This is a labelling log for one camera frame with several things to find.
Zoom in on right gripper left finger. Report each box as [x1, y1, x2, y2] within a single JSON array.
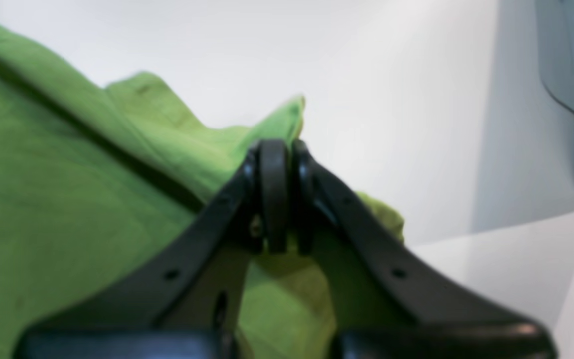
[[13, 139, 289, 359]]

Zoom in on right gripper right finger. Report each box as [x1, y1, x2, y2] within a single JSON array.
[[292, 140, 558, 359]]

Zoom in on green T-shirt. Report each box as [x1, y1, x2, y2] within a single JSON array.
[[0, 18, 406, 359]]

